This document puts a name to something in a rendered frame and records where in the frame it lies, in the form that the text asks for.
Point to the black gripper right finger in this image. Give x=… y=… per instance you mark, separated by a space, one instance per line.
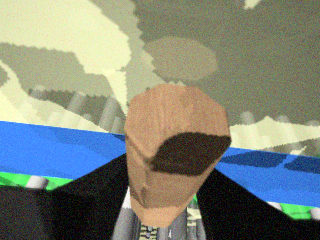
x=231 y=212

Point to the blue flat strip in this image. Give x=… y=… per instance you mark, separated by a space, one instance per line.
x=30 y=149

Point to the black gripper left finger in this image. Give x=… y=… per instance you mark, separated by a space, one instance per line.
x=86 y=208

